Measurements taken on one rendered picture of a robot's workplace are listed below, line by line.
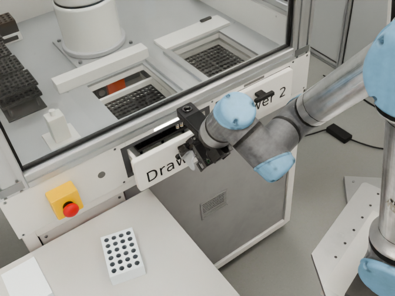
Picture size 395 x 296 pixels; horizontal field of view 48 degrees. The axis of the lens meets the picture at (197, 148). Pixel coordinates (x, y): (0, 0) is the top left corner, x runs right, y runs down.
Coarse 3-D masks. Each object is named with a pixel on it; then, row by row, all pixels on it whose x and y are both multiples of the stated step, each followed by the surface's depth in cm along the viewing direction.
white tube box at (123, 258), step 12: (132, 228) 115; (108, 240) 114; (120, 240) 113; (132, 240) 112; (108, 252) 111; (120, 252) 110; (132, 252) 111; (108, 264) 107; (120, 264) 107; (132, 264) 107; (120, 276) 106; (132, 276) 108
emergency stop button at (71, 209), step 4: (68, 204) 110; (72, 204) 110; (76, 204) 111; (64, 208) 109; (68, 208) 109; (72, 208) 110; (76, 208) 110; (64, 212) 109; (68, 212) 109; (72, 212) 110; (76, 212) 111; (68, 216) 110; (72, 216) 111
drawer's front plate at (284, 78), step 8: (280, 72) 139; (288, 72) 139; (264, 80) 136; (272, 80) 137; (280, 80) 139; (288, 80) 141; (248, 88) 134; (256, 88) 134; (264, 88) 136; (272, 88) 139; (280, 88) 141; (288, 88) 144; (272, 96) 141; (288, 96) 146; (264, 104) 141; (272, 104) 143; (256, 112) 141
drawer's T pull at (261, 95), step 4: (256, 92) 135; (260, 92) 135; (264, 92) 134; (268, 92) 134; (272, 92) 134; (256, 96) 135; (260, 96) 133; (264, 96) 133; (268, 96) 134; (256, 100) 132; (260, 100) 133
